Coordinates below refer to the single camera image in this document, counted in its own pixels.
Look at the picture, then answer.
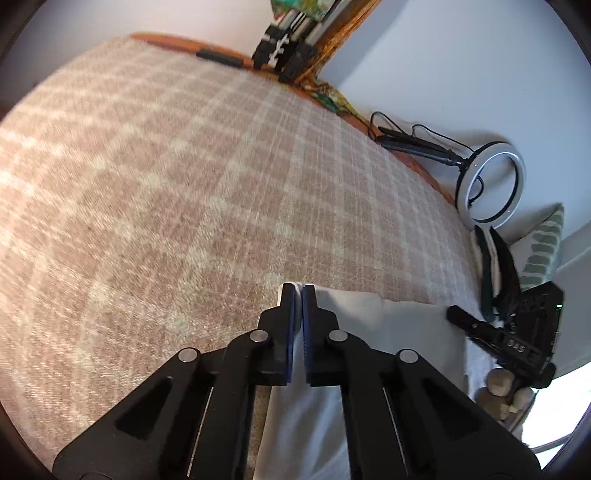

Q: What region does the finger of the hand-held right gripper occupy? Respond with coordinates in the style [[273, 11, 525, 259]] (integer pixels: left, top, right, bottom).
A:
[[446, 305, 505, 357]]

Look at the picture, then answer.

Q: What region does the silver black folded tripod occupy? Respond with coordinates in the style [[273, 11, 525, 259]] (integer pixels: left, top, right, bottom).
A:
[[252, 0, 326, 85]]

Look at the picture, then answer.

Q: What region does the yellow green printed cloth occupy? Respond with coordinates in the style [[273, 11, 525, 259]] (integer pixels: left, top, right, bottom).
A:
[[308, 80, 370, 126]]

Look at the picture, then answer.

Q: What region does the black garment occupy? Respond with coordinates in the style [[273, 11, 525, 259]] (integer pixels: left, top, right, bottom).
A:
[[472, 225, 523, 320]]

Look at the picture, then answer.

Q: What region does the black ring light stand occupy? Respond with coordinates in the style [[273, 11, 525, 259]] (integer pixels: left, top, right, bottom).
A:
[[379, 128, 468, 171]]

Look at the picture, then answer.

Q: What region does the white camisole top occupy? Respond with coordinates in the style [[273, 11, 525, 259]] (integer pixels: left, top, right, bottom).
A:
[[257, 285, 477, 480]]

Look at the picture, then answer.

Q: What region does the beige plaid blanket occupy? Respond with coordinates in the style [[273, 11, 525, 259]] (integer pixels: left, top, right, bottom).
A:
[[0, 37, 485, 467]]

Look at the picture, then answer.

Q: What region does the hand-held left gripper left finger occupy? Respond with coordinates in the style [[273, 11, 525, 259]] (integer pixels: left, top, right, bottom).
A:
[[52, 283, 302, 480]]

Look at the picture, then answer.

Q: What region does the person's right hand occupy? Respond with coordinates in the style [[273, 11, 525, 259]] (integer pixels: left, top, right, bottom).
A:
[[475, 368, 533, 422]]

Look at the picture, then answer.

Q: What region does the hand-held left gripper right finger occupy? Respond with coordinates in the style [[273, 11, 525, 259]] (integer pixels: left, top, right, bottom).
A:
[[301, 284, 540, 480]]

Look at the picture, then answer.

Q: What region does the green patterned white pillow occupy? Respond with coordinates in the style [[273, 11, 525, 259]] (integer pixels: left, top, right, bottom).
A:
[[508, 204, 565, 292]]

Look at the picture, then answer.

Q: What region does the black cylindrical handle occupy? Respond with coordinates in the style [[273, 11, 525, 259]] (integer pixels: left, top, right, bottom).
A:
[[196, 48, 245, 70]]

